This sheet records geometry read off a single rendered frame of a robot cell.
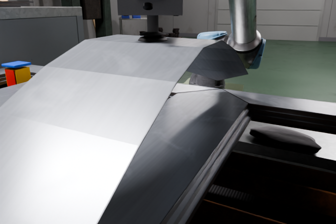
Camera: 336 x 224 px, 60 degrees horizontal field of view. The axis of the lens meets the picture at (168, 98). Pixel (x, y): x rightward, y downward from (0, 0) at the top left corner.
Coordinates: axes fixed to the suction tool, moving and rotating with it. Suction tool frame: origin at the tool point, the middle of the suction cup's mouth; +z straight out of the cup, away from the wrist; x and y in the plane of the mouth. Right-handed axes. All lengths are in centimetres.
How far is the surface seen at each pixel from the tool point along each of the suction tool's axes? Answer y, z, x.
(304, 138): 38, 30, 33
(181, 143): 4.3, 15.7, 1.2
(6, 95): -39.6, 15.6, 24.9
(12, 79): -48, 16, 42
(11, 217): -8.1, 8.7, -24.9
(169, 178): 2.8, 15.6, -8.9
